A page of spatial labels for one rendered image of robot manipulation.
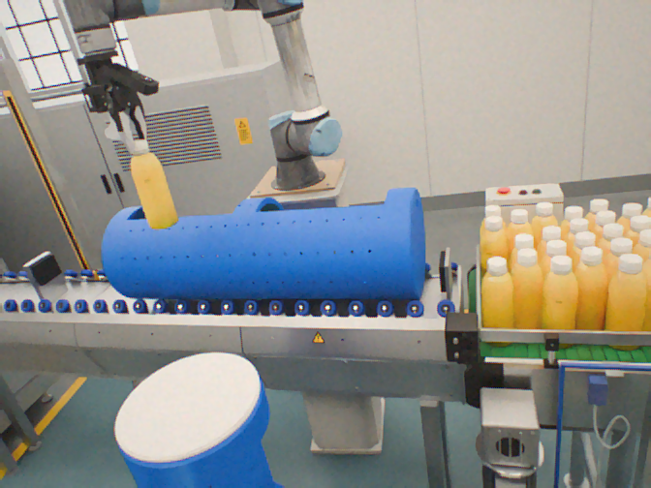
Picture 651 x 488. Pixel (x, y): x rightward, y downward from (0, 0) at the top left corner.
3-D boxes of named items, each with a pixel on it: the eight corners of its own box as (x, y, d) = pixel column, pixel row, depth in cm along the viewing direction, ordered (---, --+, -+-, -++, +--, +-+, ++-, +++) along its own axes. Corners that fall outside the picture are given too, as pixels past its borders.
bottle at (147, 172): (151, 223, 122) (125, 148, 113) (179, 216, 123) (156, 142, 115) (148, 233, 115) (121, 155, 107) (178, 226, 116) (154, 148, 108)
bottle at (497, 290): (509, 326, 116) (508, 257, 108) (519, 346, 110) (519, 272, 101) (479, 331, 117) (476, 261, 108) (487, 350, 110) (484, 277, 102)
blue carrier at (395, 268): (171, 275, 166) (150, 196, 157) (428, 271, 139) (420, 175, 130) (117, 316, 141) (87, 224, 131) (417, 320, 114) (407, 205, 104)
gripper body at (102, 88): (111, 108, 112) (93, 54, 107) (142, 105, 110) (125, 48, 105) (89, 116, 106) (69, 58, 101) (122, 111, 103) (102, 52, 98)
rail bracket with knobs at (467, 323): (449, 342, 115) (446, 306, 111) (480, 343, 113) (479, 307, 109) (447, 370, 107) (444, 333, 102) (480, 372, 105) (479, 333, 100)
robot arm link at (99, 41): (119, 27, 103) (93, 29, 96) (126, 49, 105) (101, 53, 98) (90, 32, 105) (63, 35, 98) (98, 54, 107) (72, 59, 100)
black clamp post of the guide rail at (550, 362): (542, 361, 104) (542, 331, 101) (557, 362, 103) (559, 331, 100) (543, 368, 102) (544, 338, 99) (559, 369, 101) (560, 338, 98)
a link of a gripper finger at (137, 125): (134, 143, 117) (116, 106, 111) (154, 141, 115) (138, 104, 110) (127, 149, 114) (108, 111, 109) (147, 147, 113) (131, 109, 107)
